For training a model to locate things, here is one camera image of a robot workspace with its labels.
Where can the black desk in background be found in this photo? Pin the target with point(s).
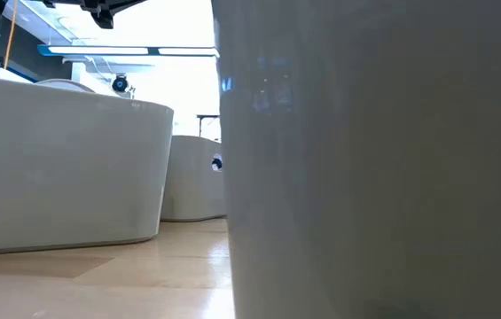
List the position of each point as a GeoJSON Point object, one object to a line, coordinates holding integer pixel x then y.
{"type": "Point", "coordinates": [200, 126]}

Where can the white plastic basket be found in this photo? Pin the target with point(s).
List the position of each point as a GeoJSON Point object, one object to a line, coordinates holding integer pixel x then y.
{"type": "Point", "coordinates": [192, 186]}
{"type": "Point", "coordinates": [365, 177]}
{"type": "Point", "coordinates": [64, 177]}

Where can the table lamp with white shade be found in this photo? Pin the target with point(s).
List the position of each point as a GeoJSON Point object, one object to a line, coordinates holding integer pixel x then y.
{"type": "Point", "coordinates": [64, 85]}

